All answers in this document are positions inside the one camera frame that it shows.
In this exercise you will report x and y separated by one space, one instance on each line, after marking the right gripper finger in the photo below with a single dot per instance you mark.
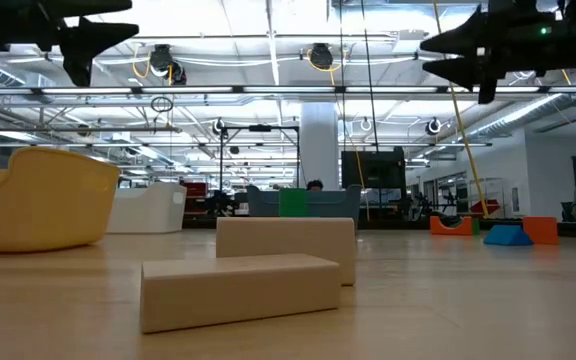
468 37
468 70

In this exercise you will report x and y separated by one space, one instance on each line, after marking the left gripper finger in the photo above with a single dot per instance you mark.
83 45
88 6

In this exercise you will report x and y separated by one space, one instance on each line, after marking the green rectangular block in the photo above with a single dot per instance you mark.
476 227

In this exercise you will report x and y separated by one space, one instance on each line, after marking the orange-red arch block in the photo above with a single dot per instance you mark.
438 228

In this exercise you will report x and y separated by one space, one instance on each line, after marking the small blue block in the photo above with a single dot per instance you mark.
508 236

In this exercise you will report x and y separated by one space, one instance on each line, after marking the orange-red cube block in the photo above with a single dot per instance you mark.
542 230

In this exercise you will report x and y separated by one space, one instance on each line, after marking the green cylinder block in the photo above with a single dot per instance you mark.
293 202

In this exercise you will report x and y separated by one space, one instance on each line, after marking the short natural wood block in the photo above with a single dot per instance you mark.
288 237
238 295

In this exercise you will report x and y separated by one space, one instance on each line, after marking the red arrow sign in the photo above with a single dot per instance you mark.
488 206

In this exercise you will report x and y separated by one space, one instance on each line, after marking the black display screen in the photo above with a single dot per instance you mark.
373 170

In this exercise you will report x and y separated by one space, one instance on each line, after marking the white structural column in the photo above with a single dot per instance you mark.
319 145

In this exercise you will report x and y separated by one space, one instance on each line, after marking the yellow plastic bin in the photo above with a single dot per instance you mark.
43 210

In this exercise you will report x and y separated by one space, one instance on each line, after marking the white plastic bin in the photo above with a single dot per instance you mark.
148 210

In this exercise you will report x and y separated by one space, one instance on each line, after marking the long ceiling light bar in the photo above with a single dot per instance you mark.
288 90

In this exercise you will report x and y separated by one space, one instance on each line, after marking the red cabinet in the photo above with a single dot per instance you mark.
195 190

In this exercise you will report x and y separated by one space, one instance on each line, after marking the person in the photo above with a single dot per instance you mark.
315 185

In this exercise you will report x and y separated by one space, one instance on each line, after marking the teal plastic bin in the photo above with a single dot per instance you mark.
328 202

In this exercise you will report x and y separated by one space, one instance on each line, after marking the silver ventilation duct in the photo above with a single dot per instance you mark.
518 117

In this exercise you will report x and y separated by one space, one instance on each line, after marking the black table frame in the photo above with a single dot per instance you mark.
398 224

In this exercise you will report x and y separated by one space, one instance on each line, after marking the black metal frame rig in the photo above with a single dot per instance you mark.
259 128

